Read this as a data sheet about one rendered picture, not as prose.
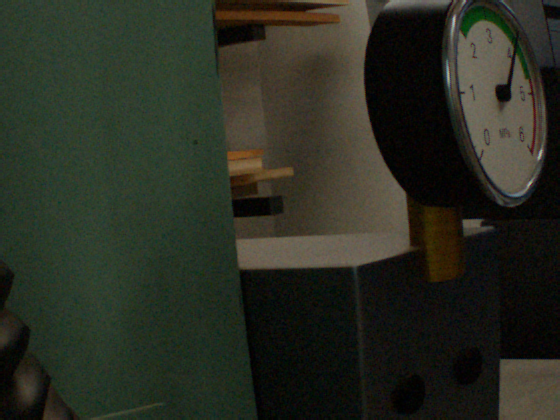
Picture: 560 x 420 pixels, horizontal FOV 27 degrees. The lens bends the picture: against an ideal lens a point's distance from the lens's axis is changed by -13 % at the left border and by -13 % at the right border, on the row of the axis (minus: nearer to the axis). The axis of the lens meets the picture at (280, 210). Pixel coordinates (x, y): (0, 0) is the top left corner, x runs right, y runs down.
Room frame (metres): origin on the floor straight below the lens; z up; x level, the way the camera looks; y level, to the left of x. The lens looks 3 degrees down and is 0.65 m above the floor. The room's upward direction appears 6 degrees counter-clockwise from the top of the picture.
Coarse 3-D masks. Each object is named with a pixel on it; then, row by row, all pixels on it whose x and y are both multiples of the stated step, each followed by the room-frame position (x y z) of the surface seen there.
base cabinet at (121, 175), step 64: (0, 0) 0.27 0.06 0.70; (64, 0) 0.29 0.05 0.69; (128, 0) 0.31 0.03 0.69; (192, 0) 0.33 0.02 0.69; (0, 64) 0.27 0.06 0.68; (64, 64) 0.29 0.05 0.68; (128, 64) 0.31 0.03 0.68; (192, 64) 0.33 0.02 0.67; (0, 128) 0.27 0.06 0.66; (64, 128) 0.29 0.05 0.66; (128, 128) 0.31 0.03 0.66; (192, 128) 0.33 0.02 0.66; (0, 192) 0.27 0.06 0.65; (64, 192) 0.29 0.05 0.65; (128, 192) 0.31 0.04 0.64; (192, 192) 0.32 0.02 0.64; (0, 256) 0.27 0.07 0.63; (64, 256) 0.29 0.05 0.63; (128, 256) 0.30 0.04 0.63; (192, 256) 0.32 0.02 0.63; (64, 320) 0.28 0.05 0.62; (128, 320) 0.30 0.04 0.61; (192, 320) 0.32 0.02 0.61; (64, 384) 0.28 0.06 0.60; (128, 384) 0.30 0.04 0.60; (192, 384) 0.32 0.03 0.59
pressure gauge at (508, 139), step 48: (432, 0) 0.33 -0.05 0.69; (480, 0) 0.33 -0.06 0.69; (384, 48) 0.32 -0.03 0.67; (432, 48) 0.31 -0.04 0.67; (480, 48) 0.32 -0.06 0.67; (528, 48) 0.35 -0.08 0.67; (384, 96) 0.32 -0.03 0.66; (432, 96) 0.31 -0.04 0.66; (480, 96) 0.32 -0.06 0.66; (528, 96) 0.35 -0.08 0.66; (384, 144) 0.32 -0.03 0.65; (432, 144) 0.31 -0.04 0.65; (480, 144) 0.32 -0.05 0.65; (528, 144) 0.34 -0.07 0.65; (432, 192) 0.33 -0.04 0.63; (480, 192) 0.32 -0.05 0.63; (528, 192) 0.33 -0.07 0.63; (432, 240) 0.34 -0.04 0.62
